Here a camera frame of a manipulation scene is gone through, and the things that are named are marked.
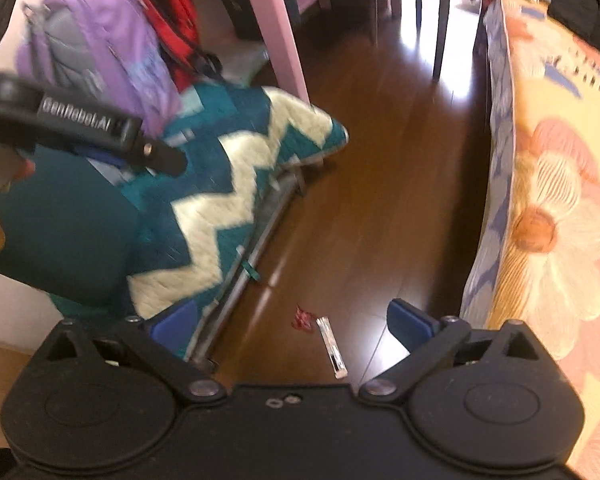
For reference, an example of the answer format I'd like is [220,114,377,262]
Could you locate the black table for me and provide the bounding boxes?
[367,0,481,81]

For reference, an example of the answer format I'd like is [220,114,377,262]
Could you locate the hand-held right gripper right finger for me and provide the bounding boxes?
[359,299,547,404]

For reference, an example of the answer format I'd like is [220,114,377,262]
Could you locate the dark teal cloth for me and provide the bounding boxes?
[0,147,141,306]

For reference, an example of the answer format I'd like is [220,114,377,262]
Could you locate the pale plastic bag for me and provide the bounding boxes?
[220,42,271,86]

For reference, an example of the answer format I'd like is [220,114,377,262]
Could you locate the teal cream zigzag blanket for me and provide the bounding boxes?
[50,82,350,321]

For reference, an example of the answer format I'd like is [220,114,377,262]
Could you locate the red backpack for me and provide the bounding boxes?
[112,0,206,93]

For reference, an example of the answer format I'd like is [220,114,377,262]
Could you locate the dark storage box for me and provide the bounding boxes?
[212,0,281,43]

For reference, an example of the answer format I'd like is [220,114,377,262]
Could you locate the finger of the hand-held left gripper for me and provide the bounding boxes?
[75,145,136,171]
[125,132,187,177]

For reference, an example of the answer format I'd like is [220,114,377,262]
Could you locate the small red wrapper scrap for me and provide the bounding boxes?
[290,304,317,332]

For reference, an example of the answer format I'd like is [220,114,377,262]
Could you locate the teal strap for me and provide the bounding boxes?
[240,247,263,282]

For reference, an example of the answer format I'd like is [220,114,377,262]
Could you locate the purple backpack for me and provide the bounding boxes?
[16,0,183,136]

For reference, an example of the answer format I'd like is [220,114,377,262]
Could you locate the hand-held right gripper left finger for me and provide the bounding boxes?
[42,301,227,407]

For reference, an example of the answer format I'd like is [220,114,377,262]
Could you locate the white strip wrapper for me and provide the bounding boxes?
[316,316,348,380]

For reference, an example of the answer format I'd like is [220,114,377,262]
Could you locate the black clothing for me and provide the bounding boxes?
[544,0,600,58]

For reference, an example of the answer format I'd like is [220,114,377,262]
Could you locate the metal folding bed frame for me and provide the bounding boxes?
[187,157,331,366]

